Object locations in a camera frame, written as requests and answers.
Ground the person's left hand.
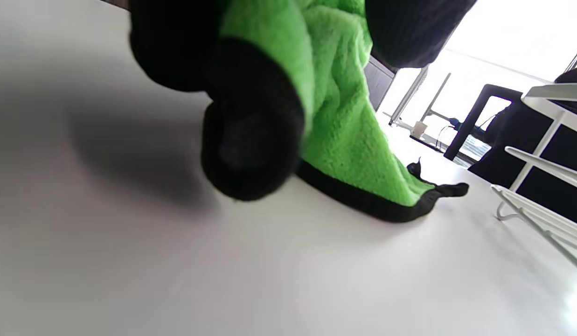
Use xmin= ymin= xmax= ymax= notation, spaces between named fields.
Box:
xmin=129 ymin=0 xmax=478 ymax=202

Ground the green hand towel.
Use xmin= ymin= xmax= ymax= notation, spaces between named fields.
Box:
xmin=218 ymin=0 xmax=470 ymax=223

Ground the black mesh office chair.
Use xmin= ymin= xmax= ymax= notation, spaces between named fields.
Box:
xmin=443 ymin=84 xmax=524 ymax=161

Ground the white wire dish rack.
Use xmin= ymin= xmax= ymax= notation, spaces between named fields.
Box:
xmin=491 ymin=83 xmax=577 ymax=276

